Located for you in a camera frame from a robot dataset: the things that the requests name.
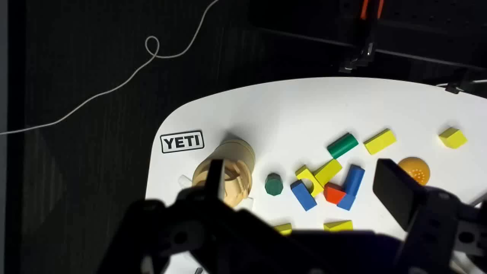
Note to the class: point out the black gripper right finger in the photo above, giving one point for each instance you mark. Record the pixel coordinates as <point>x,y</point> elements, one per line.
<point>401,195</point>

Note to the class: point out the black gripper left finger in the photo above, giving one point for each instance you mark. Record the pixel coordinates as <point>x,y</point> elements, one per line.
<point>215,177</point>

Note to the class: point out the tan wooden bottle-shaped toy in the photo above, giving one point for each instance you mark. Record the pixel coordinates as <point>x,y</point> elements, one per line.
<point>238,157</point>

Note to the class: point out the yellow cube block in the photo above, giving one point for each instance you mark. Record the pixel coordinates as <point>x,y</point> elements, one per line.
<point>453,137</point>

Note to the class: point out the orange ball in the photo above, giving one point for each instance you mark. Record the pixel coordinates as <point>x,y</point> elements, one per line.
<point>418,167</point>

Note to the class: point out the YETI logo sticker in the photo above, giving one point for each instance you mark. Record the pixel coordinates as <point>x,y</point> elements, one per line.
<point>182,142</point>

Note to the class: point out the long blue block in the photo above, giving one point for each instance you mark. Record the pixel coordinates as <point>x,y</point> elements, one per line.
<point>352,186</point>

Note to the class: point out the long yellow rectangular block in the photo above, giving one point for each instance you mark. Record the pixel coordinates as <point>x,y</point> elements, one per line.
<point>381,140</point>

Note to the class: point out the dark green hexagonal block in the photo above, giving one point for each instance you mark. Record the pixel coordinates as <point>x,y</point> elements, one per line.
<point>275,184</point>

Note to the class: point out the red block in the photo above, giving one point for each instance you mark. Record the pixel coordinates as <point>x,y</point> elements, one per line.
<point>334,193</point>

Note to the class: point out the yellow wedge block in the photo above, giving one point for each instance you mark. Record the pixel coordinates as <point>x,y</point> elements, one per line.
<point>338,225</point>

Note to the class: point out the yellow flat block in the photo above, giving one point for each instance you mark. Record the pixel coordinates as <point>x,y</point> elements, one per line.
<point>329,171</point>

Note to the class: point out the green cylinder block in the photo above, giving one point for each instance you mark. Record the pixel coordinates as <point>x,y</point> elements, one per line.
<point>343,145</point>

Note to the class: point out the small yellow block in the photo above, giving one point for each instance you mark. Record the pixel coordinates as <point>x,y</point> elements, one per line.
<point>284,228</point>

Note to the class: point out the short blue block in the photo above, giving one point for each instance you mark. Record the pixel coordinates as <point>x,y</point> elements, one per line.
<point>303,195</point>

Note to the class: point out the yellow arch block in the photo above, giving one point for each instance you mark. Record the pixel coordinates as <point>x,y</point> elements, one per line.
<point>308,178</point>

